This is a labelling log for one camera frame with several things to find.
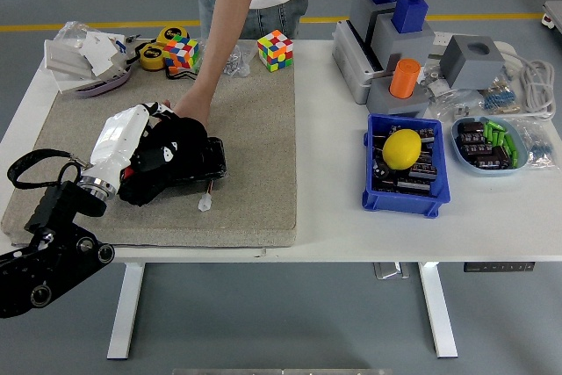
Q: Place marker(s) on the person's hand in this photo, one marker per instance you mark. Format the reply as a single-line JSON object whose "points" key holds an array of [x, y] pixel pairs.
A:
{"points": [[195, 107]]}

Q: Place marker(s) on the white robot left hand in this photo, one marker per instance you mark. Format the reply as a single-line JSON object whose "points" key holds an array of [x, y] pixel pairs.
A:
{"points": [[116, 138]]}

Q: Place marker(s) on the black rag with red tag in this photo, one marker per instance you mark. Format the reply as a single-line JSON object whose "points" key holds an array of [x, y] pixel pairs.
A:
{"points": [[189, 133]]}

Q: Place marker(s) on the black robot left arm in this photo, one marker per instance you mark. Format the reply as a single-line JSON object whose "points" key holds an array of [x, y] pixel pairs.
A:
{"points": [[52, 261]]}

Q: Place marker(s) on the person's forearm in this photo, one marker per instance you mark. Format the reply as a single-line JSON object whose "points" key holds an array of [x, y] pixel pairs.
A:
{"points": [[228, 19]]}

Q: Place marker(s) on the black desk control panel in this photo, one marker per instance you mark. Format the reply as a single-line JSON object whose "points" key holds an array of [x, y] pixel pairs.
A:
{"points": [[500, 267]]}

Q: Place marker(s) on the purple tray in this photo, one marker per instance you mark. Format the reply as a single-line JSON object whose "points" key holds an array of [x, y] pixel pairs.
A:
{"points": [[105, 84]]}

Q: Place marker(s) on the colourful puzzle cube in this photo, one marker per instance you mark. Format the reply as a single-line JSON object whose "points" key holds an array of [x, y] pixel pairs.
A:
{"points": [[275, 50], [181, 52]]}

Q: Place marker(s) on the clear bag of screws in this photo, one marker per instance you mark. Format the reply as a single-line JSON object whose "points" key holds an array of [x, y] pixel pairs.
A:
{"points": [[232, 63]]}

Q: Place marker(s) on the yellow tape measure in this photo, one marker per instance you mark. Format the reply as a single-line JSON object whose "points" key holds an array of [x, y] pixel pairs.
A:
{"points": [[169, 34], [151, 56]]}

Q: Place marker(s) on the grey-brown mat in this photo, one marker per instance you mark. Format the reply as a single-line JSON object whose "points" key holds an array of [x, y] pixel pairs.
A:
{"points": [[254, 151]]}

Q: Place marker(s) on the white folded card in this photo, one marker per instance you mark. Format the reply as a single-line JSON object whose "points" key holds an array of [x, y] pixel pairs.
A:
{"points": [[103, 52]]}

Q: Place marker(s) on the white flat box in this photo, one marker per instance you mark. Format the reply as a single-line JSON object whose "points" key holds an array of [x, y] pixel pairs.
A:
{"points": [[63, 56]]}

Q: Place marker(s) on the clear plastic bag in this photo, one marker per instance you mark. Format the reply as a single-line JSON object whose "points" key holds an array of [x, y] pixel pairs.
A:
{"points": [[72, 30]]}

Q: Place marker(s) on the grey junction box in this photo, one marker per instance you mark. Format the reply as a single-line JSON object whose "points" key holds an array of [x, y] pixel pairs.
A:
{"points": [[347, 63]]}

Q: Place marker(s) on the white table leg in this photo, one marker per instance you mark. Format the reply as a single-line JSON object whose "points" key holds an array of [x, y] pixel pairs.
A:
{"points": [[437, 309], [125, 309]]}

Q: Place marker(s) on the low grey block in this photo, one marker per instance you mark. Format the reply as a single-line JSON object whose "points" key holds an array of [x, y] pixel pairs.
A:
{"points": [[382, 100]]}

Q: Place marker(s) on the tall grey block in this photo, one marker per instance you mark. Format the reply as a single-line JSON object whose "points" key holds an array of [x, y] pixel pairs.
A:
{"points": [[360, 10]]}

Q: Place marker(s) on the yellow lemon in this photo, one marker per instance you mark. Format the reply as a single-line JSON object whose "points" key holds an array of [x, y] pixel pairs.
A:
{"points": [[401, 149]]}

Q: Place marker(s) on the orange cylinder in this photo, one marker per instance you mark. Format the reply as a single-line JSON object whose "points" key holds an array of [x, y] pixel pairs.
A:
{"points": [[405, 78]]}

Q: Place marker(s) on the blue plastic bin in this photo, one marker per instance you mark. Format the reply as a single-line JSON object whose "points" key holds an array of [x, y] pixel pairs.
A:
{"points": [[404, 206]]}

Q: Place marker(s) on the small clear parts bag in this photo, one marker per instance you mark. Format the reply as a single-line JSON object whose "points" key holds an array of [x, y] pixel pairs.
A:
{"points": [[435, 83]]}

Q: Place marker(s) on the clear bag with white plug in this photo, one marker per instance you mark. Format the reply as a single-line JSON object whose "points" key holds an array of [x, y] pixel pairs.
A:
{"points": [[452, 105]]}

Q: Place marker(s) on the light blue dish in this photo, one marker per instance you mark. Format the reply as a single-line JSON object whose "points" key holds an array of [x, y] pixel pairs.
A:
{"points": [[461, 160]]}

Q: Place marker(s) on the grey block with round hole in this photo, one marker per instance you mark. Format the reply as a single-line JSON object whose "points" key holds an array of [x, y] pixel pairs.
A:
{"points": [[465, 67]]}

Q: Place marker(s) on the green battery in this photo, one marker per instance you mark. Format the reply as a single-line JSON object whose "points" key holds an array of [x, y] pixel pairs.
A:
{"points": [[510, 145], [496, 124], [516, 159], [499, 138], [488, 135]]}

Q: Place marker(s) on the bag of blue resistors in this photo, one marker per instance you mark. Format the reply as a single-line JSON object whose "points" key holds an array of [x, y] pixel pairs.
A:
{"points": [[500, 100], [542, 151]]}

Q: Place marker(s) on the metal bracket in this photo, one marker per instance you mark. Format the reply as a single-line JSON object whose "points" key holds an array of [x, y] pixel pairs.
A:
{"points": [[391, 270]]}

